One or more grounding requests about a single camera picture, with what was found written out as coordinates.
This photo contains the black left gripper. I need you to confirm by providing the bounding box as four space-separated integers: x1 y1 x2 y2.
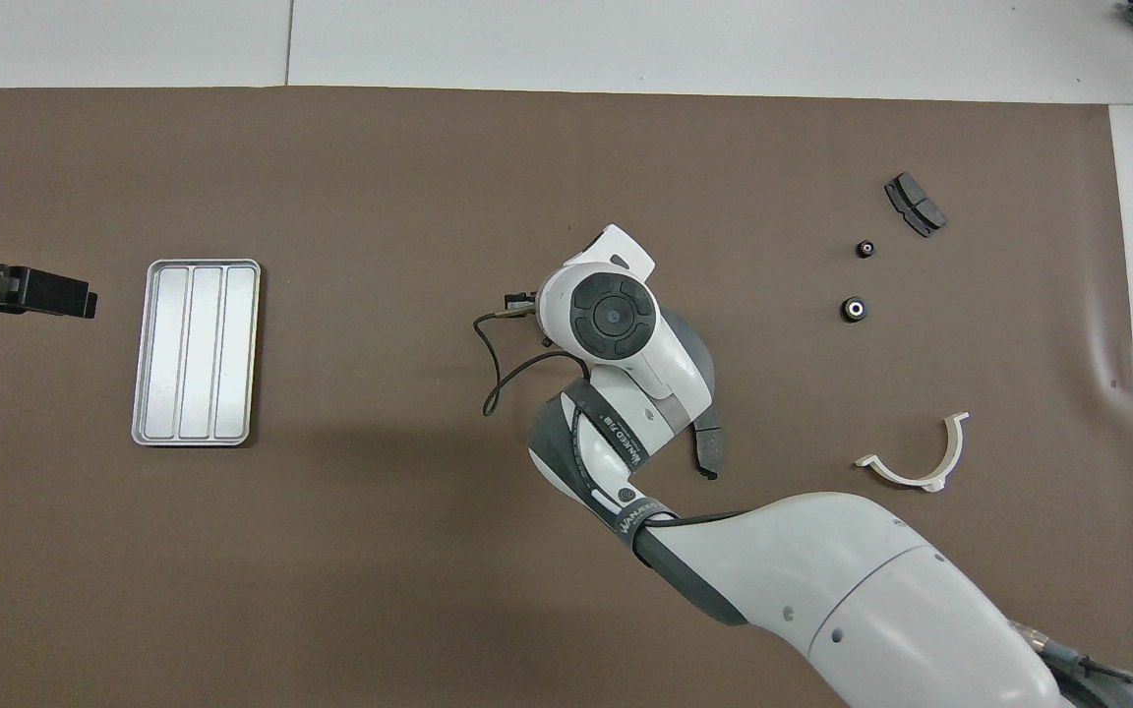
0 228 97 319

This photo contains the silver metal tray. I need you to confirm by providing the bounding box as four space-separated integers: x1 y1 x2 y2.
131 259 262 448

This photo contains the brown paper mat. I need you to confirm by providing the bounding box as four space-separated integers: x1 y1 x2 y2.
0 87 1133 708

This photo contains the long dark grey brake pad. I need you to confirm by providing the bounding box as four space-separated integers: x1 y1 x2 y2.
686 398 726 482

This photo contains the grooved dark grey brake pad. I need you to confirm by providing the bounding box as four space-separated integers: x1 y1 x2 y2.
884 172 948 239

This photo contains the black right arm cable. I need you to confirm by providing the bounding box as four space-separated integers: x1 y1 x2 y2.
473 290 754 532

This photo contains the white curved plastic bracket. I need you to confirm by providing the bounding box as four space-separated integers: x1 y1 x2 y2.
854 412 971 494

